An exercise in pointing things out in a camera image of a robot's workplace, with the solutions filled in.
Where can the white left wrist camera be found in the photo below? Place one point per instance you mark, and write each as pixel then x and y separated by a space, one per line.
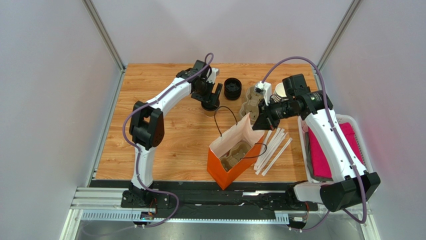
pixel 214 72

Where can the pink folded cloth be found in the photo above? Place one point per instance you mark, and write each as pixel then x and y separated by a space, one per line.
pixel 317 162

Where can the stack of paper cups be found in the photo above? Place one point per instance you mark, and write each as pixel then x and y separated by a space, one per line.
pixel 279 93

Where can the orange paper bag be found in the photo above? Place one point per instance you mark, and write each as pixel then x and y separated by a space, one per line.
pixel 241 130

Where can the white plastic basket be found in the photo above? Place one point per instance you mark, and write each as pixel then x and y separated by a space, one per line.
pixel 362 156

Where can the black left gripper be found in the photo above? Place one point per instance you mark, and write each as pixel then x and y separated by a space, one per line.
pixel 210 96

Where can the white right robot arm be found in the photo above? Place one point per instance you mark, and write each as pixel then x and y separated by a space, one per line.
pixel 352 183

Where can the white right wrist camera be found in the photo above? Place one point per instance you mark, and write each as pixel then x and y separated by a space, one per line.
pixel 264 89

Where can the black cup lid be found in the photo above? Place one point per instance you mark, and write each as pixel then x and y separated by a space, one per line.
pixel 209 107

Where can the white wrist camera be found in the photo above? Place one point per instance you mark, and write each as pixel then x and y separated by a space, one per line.
pixel 264 89
pixel 214 72

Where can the white wrapped straw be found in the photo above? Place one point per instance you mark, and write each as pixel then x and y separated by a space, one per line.
pixel 277 156
pixel 272 147
pixel 268 139

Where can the stack of black lids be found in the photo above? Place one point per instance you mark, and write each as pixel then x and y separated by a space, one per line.
pixel 232 88

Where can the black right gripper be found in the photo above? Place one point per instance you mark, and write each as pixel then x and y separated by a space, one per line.
pixel 266 110

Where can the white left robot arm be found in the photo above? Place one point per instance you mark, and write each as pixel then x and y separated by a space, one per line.
pixel 147 125

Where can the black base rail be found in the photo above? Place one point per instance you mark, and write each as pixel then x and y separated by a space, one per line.
pixel 206 200

